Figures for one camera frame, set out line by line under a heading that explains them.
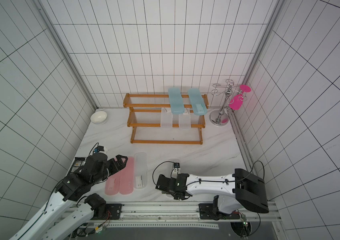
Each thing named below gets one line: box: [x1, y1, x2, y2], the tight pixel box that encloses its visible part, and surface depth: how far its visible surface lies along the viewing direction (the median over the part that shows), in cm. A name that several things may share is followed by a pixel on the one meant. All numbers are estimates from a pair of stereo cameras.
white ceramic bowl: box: [90, 110, 108, 123], surface depth 112 cm
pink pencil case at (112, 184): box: [105, 171, 121, 196], surface depth 81 cm
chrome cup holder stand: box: [209, 79, 248, 127], surface depth 103 cm
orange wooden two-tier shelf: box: [123, 93, 207, 145], surface depth 97 cm
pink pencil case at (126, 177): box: [119, 156, 135, 195], surface depth 83 cm
